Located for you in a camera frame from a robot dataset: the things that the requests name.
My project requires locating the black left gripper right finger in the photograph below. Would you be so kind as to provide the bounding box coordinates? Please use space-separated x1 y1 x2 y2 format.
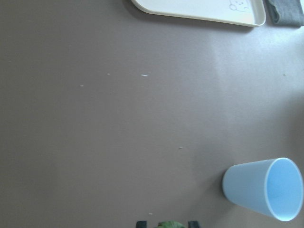
188 220 199 228

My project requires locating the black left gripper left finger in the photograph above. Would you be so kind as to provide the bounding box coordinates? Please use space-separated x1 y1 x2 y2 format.
136 220 147 228

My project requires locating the red strawberry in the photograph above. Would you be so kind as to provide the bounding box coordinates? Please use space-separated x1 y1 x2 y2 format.
157 221 185 228

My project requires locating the light blue plastic cup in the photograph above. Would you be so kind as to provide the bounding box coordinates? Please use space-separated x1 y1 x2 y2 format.
222 158 304 222

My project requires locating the cream rabbit tray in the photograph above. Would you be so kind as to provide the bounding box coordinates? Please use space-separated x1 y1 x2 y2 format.
132 0 266 27

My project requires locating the grey folded cloth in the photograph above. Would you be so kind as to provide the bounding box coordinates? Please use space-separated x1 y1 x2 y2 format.
266 0 304 27

